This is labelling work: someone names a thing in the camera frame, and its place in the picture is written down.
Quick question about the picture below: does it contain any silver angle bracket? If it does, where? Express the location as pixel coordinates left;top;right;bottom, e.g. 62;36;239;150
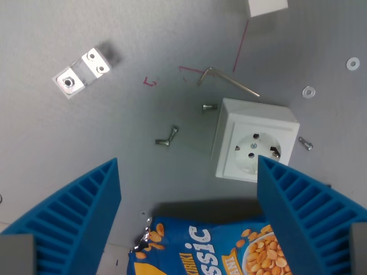
52;48;112;100

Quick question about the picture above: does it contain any metal hex allen key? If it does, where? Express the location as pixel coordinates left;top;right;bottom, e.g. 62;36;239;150
197;67;260;97

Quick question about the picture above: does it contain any flat metal washer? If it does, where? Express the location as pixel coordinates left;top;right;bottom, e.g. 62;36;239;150
302;85;317;99
346;57;361;71

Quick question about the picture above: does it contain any blue peanut snack bag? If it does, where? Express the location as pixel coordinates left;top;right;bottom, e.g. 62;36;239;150
127;214;294;275

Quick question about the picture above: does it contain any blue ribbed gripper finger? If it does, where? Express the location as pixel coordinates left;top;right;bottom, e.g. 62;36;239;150
0;157;122;275
256;155;367;275

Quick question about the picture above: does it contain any white wall power socket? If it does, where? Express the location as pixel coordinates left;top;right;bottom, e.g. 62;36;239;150
211;97;300;183

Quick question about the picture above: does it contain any white box block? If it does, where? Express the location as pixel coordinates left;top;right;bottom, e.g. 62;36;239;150
247;0;289;18

